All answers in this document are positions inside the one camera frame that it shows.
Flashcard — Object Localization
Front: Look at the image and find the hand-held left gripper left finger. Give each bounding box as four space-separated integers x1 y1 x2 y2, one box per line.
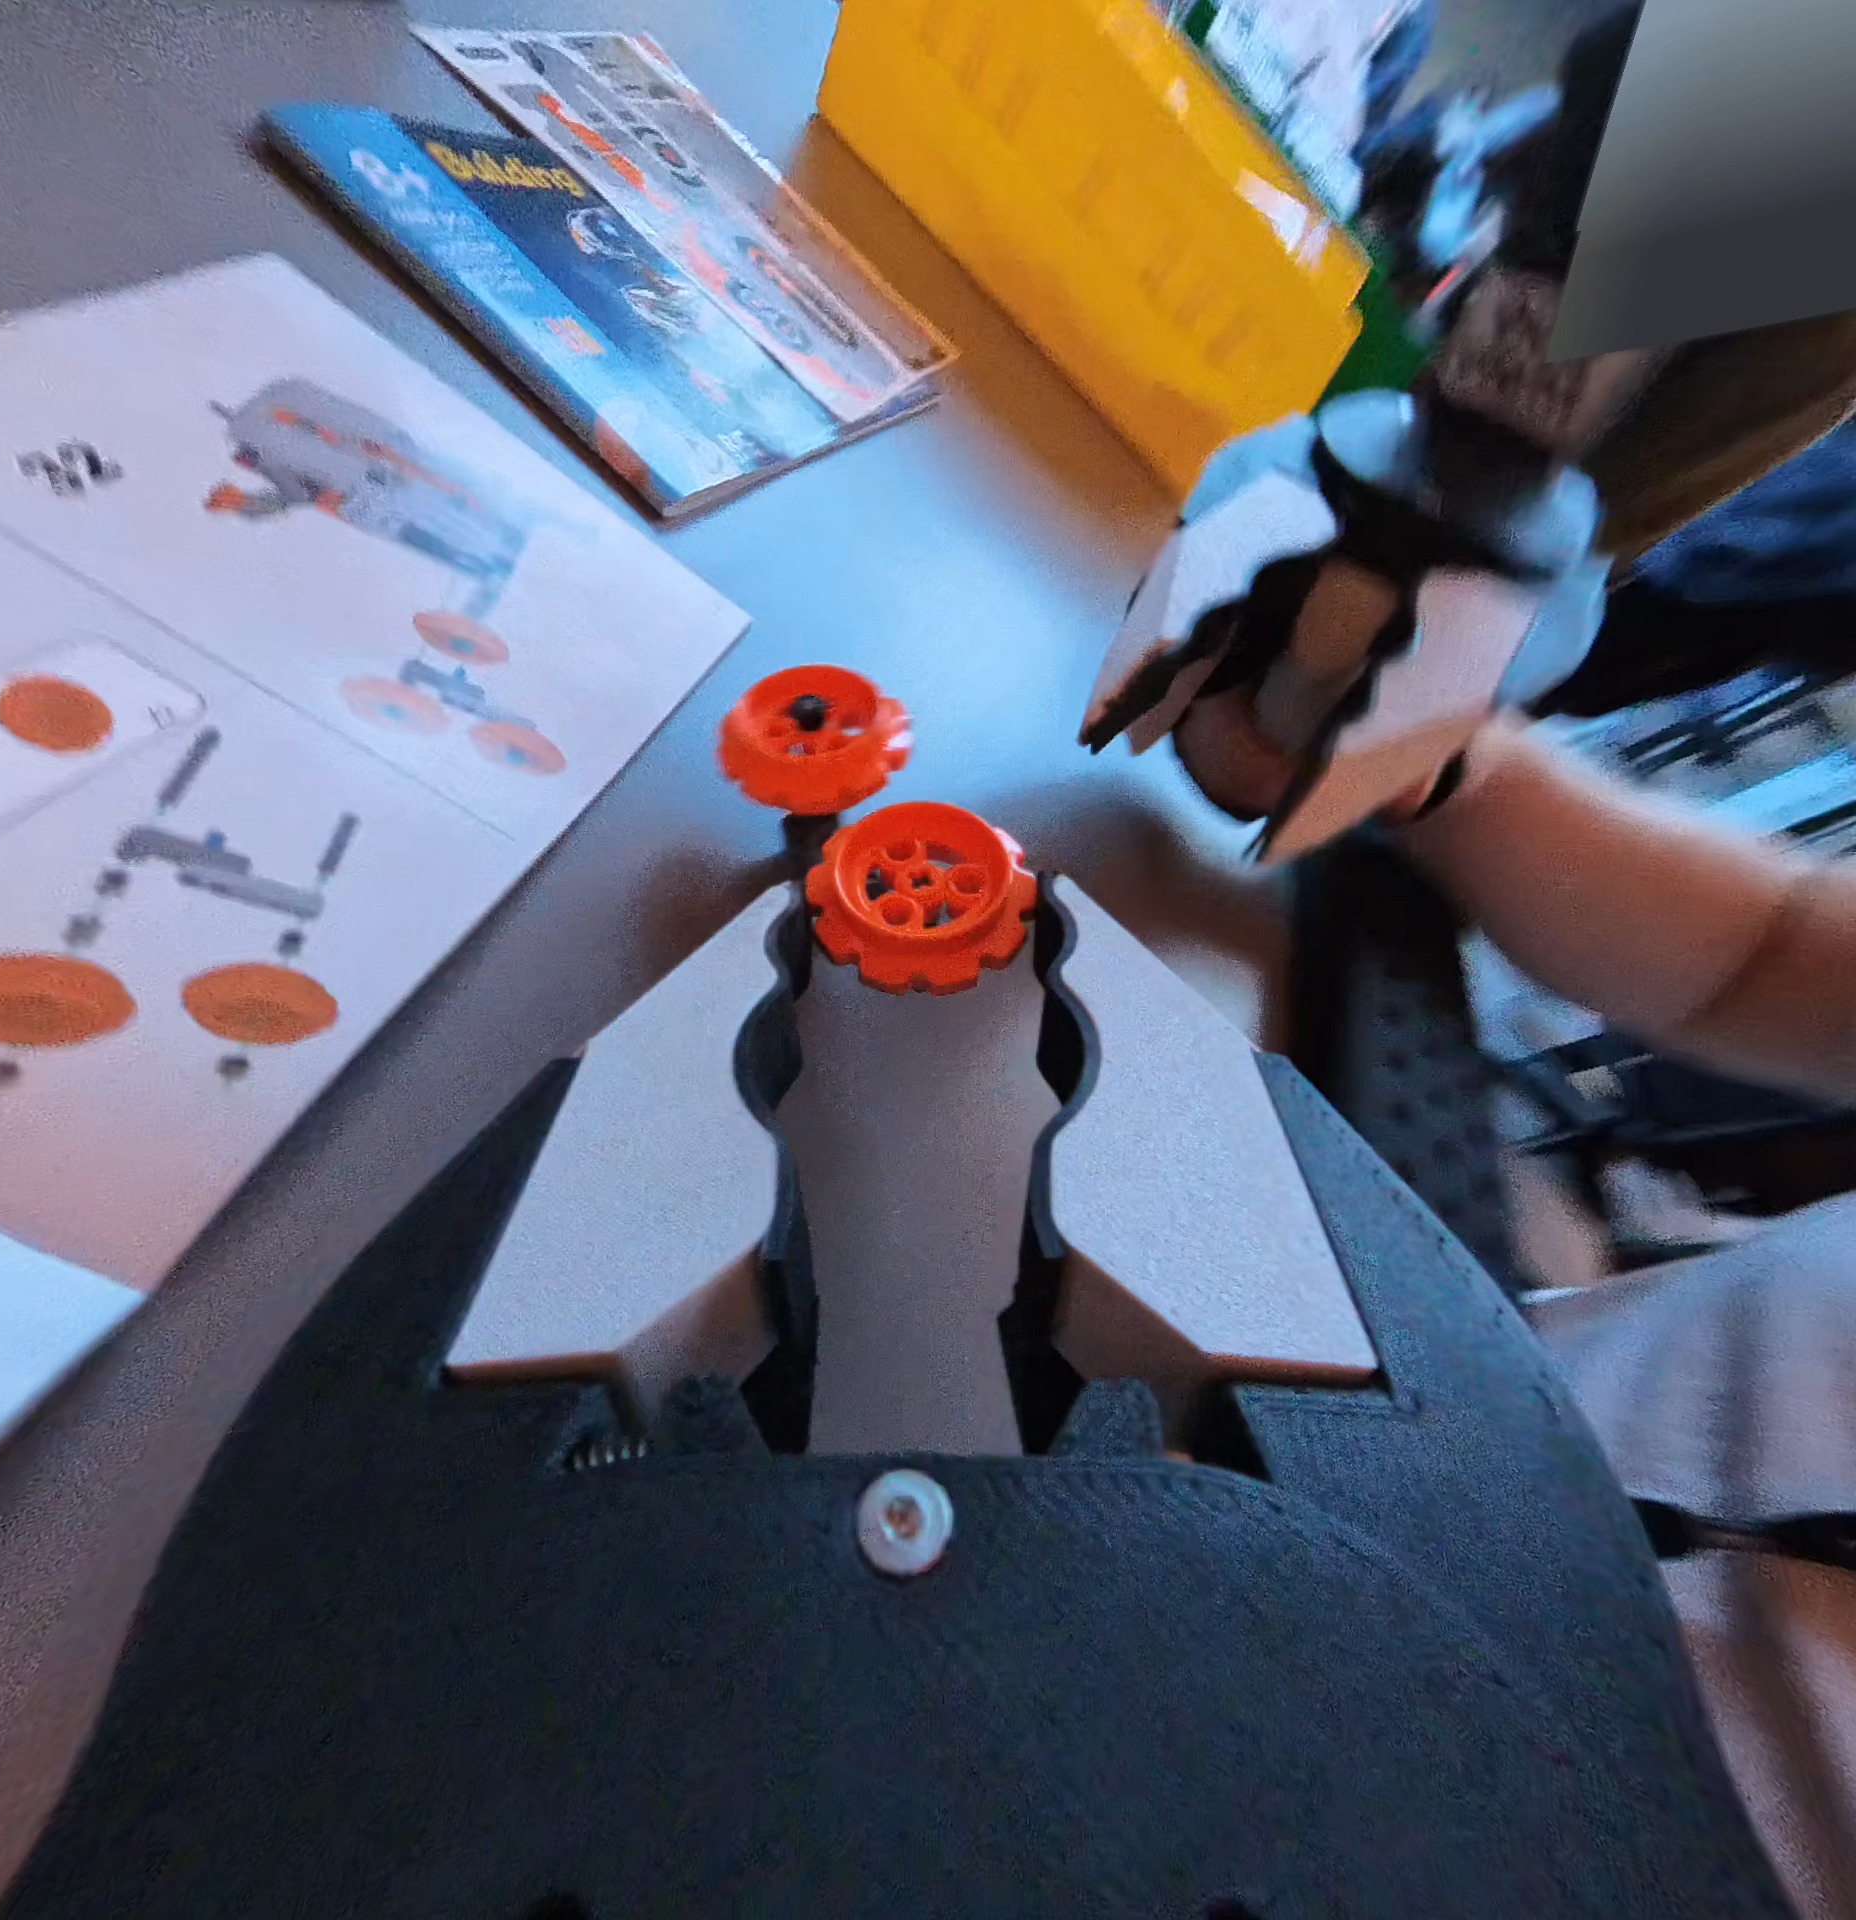
444 881 817 1455

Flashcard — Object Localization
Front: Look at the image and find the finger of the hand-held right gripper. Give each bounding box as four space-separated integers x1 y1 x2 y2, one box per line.
1079 403 1341 756
1250 553 1612 868

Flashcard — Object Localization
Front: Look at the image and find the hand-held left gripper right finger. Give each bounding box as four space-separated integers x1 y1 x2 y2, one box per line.
995 876 1383 1455

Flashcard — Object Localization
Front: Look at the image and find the orange toy wheel axle assembly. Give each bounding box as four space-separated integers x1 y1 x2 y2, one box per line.
716 662 1043 996

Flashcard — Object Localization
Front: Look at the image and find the person's right forearm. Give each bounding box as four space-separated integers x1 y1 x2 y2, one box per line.
1391 719 1856 1111

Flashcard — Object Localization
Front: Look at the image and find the grey desk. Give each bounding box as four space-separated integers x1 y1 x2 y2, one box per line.
0 0 1291 1906

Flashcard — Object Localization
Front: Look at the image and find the person's right hand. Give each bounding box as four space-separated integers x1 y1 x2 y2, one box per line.
1176 571 1391 824

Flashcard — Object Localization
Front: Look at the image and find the yellow plastic bin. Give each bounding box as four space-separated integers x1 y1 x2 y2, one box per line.
816 0 1373 498

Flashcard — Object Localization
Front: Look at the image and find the person's grey shirt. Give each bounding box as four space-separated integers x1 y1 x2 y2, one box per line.
1520 1194 1856 1920

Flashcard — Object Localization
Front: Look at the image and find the sticker sheet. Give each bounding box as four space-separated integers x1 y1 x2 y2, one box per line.
410 22 959 429

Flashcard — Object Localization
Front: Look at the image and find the blue manual booklet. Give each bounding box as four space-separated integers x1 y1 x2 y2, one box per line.
257 102 946 520

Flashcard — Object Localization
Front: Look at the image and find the open instruction booklet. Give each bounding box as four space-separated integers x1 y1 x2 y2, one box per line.
0 253 754 1479

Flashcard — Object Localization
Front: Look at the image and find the black lanyard strap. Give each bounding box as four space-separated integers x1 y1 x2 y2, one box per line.
1640 1500 1856 1577

